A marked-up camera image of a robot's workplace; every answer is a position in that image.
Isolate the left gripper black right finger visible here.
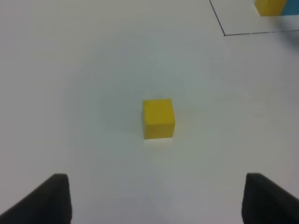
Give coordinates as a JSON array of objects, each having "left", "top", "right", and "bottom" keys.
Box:
[{"left": 242, "top": 173, "right": 299, "bottom": 224}]

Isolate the yellow template cube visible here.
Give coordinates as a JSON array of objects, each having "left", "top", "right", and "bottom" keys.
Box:
[{"left": 254, "top": 0, "right": 287, "bottom": 16}]

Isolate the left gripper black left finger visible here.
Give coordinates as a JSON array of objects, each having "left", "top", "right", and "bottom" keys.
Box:
[{"left": 0, "top": 174, "right": 72, "bottom": 224}]

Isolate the blue template cube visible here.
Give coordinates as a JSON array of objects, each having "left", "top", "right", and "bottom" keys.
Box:
[{"left": 281, "top": 0, "right": 299, "bottom": 16}]

